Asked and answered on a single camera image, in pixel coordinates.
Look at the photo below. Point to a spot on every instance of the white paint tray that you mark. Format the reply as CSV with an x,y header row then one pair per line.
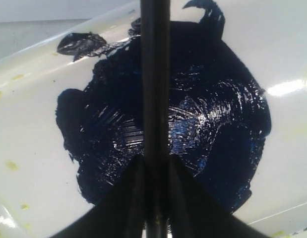
x,y
39,192

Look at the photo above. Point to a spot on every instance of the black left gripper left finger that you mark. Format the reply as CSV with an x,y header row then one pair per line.
x,y
120,214

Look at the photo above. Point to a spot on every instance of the black paintbrush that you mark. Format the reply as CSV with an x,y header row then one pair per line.
x,y
155,25

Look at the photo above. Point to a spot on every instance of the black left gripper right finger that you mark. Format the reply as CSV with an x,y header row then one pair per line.
x,y
193,213

